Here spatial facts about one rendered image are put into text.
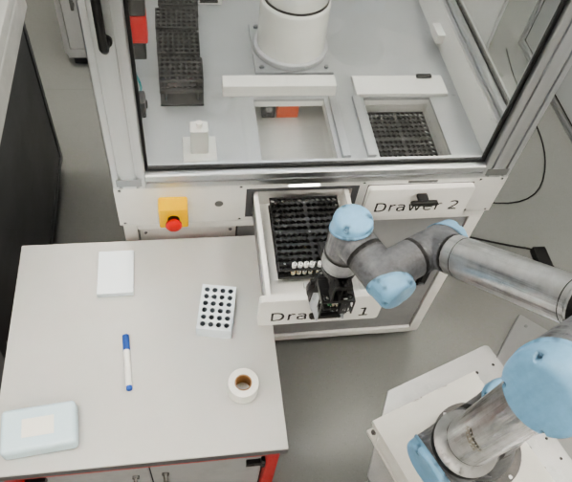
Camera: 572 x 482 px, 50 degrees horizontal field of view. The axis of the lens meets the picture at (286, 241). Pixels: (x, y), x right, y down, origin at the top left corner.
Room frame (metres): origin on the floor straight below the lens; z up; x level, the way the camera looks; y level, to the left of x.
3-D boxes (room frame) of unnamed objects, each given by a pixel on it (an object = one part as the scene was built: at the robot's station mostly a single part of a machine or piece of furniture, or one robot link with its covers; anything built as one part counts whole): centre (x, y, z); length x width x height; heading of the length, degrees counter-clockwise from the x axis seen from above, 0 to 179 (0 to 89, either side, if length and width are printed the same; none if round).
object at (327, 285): (0.69, -0.11, 1.04); 0.09 x 0.08 x 0.12; 15
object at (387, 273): (0.64, -0.19, 1.20); 0.11 x 0.11 x 0.08; 40
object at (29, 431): (0.38, 0.44, 0.78); 0.15 x 0.10 x 0.04; 110
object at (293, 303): (0.73, -0.10, 0.87); 0.29 x 0.02 x 0.11; 105
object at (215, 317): (0.73, 0.14, 0.78); 0.12 x 0.08 x 0.04; 5
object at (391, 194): (1.11, -0.33, 0.87); 0.29 x 0.02 x 0.11; 105
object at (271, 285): (0.94, -0.05, 0.86); 0.40 x 0.26 x 0.06; 15
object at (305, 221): (0.93, -0.05, 0.87); 0.22 x 0.18 x 0.06; 15
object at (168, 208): (0.93, 0.29, 0.88); 0.07 x 0.05 x 0.07; 105
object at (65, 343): (0.64, 0.29, 0.38); 0.62 x 0.58 x 0.76; 105
